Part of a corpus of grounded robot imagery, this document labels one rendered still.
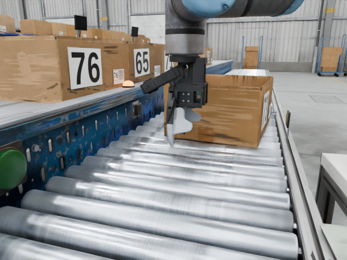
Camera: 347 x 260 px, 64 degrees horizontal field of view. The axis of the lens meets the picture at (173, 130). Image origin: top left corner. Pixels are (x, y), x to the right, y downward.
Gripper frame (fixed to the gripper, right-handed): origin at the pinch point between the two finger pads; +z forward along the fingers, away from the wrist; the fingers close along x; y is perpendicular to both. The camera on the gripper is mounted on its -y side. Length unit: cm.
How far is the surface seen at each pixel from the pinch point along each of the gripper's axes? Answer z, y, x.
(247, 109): -5.6, 16.5, 13.3
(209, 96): -8.7, 5.9, 14.4
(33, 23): -84, -482, 487
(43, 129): -5.5, -22.9, -19.4
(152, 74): -11, -29, 59
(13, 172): -0.4, -21.0, -29.7
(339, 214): 80, 75, 118
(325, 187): 13.4, 37.8, 10.2
